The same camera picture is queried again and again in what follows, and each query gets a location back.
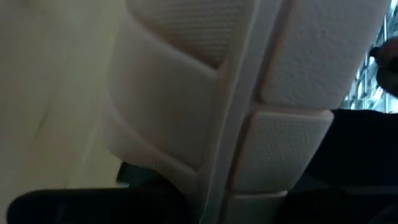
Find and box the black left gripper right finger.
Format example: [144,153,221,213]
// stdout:
[276,108,398,224]

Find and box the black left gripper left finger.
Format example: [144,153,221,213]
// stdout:
[6,161,200,224]

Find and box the pink rubber slide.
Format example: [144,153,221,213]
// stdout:
[99,0,392,224]

